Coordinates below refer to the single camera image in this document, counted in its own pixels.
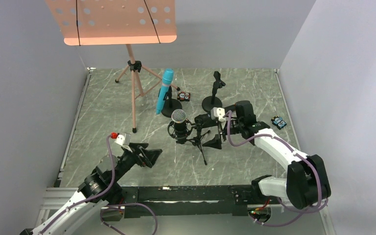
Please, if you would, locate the black microphone orange tip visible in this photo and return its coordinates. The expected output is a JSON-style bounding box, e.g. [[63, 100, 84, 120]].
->
[[194, 104, 235, 128]]

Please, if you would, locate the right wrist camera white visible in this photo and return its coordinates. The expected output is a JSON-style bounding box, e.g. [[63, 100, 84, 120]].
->
[[210, 107, 226, 124]]

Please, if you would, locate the black round-base mic stand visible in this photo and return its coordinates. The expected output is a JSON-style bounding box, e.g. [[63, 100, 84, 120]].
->
[[161, 86, 182, 118]]

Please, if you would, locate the small blue black cube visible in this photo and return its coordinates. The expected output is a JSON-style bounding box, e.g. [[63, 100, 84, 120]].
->
[[271, 116, 287, 130]]

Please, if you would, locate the black tall mic stand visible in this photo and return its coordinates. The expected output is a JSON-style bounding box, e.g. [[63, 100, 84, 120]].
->
[[202, 71, 226, 113]]

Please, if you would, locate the pink music stand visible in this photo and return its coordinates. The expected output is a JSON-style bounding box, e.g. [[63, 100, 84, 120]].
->
[[45, 0, 177, 133]]

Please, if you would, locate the blue microphone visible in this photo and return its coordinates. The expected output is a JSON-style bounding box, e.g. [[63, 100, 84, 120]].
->
[[156, 68, 174, 115]]

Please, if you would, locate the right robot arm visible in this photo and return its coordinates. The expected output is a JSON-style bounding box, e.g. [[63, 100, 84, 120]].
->
[[196, 100, 331, 210]]

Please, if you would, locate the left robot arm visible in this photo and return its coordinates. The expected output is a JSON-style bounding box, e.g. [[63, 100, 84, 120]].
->
[[21, 143, 162, 235]]

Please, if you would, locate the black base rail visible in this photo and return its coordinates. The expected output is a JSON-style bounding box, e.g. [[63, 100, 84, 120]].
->
[[87, 185, 270, 218]]

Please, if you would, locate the black microphone silver grille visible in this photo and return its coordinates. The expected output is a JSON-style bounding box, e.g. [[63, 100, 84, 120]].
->
[[171, 109, 188, 144]]

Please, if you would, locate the black shock mount tripod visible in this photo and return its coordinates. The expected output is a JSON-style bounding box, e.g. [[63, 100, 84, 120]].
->
[[167, 119, 211, 165]]

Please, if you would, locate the small red black cube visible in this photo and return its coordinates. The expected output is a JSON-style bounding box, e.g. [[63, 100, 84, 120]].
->
[[177, 92, 190, 102]]

